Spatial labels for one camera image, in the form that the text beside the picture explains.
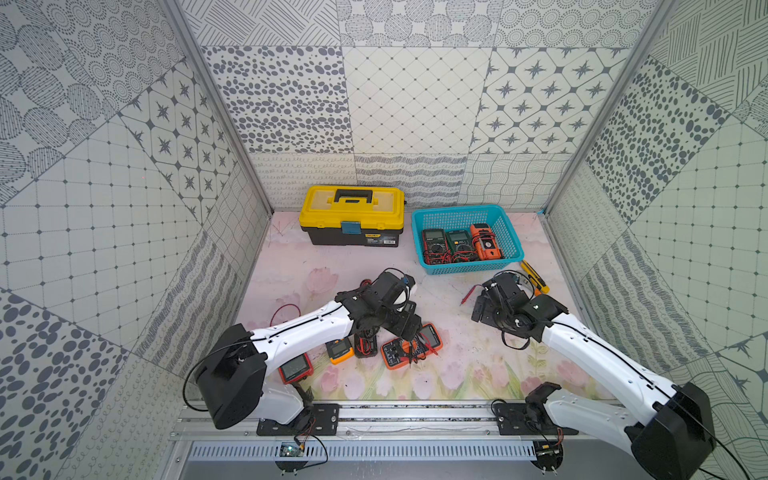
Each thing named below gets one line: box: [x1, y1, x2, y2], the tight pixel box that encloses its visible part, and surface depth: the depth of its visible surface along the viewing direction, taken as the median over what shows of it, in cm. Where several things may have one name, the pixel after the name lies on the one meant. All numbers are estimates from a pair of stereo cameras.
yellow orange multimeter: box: [325, 337, 355, 365], surface depth 84 cm
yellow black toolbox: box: [299, 186, 407, 248], surface depth 102 cm
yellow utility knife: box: [520, 260, 551, 294], surface depth 103 cm
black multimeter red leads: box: [354, 334, 378, 358], surface depth 85 cm
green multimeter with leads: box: [446, 229, 477, 263], surface depth 109 cm
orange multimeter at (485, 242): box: [470, 223, 503, 260], surface depth 107 cm
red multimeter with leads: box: [422, 229, 451, 265], surface depth 109 cm
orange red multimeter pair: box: [380, 323, 443, 370], surface depth 84 cm
